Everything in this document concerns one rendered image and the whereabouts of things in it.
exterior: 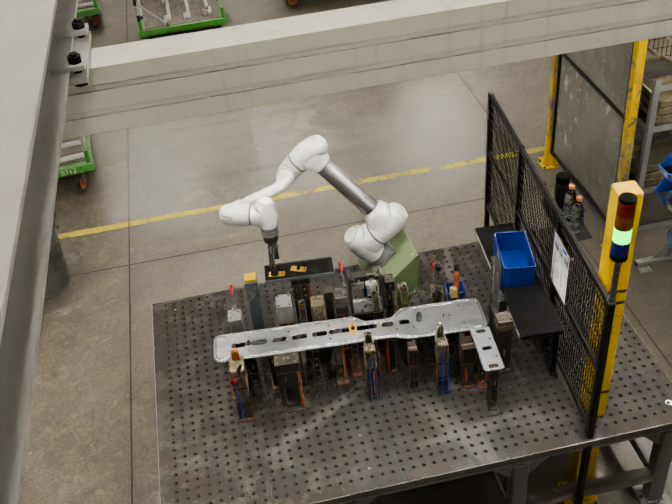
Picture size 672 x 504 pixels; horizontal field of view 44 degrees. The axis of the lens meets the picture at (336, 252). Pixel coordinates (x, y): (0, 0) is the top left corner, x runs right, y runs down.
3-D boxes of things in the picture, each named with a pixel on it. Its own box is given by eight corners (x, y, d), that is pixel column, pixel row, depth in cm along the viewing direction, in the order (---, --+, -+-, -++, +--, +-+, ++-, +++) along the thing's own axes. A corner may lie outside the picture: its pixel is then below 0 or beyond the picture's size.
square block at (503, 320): (495, 374, 431) (498, 323, 409) (491, 363, 437) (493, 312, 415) (510, 372, 431) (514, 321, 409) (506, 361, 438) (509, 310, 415)
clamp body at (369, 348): (366, 403, 423) (361, 355, 402) (362, 385, 433) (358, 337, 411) (384, 400, 423) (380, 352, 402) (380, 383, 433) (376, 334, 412)
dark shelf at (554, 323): (520, 340, 407) (520, 336, 405) (474, 231, 477) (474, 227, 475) (564, 334, 407) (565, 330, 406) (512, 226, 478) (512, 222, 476)
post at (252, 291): (255, 345, 463) (243, 284, 435) (254, 335, 468) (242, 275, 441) (268, 343, 463) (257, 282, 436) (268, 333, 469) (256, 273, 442)
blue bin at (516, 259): (502, 288, 433) (503, 268, 425) (493, 251, 457) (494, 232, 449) (534, 285, 433) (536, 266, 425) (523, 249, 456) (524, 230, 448)
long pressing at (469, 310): (213, 367, 411) (213, 365, 410) (213, 336, 429) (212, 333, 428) (489, 328, 417) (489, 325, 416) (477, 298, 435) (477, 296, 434)
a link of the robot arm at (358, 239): (362, 249, 498) (336, 232, 486) (384, 231, 490) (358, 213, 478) (367, 268, 486) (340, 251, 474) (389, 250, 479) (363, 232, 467)
